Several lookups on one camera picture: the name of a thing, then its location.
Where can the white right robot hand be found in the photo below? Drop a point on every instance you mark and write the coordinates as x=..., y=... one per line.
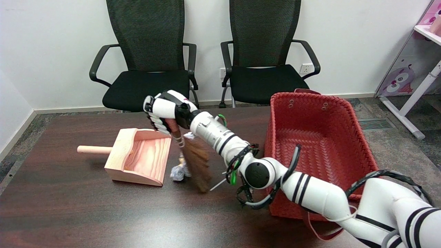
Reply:
x=168, y=106

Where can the orange paper scrap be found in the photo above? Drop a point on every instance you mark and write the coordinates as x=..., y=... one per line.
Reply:
x=181, y=159

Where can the brown straw hand broom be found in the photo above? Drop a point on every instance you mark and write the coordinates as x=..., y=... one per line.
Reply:
x=198, y=162

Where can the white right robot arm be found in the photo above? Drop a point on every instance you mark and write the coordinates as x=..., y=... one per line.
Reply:
x=213, y=132

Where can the wooden dustpan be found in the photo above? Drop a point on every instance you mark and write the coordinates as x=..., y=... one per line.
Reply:
x=144, y=162

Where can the black mesh office chair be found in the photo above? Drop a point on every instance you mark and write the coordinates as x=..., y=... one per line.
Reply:
x=148, y=86
x=262, y=82

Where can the red woven basket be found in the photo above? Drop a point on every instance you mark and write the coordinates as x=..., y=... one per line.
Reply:
x=320, y=137

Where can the metal floor vent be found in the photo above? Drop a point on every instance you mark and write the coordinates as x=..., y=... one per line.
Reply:
x=375, y=124

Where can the pink owl print board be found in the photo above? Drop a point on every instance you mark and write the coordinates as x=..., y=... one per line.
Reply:
x=399, y=81

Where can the pink cup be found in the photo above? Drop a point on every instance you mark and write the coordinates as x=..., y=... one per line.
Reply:
x=436, y=26

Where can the white wall socket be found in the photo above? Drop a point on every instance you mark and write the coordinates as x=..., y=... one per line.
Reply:
x=222, y=70
x=306, y=68

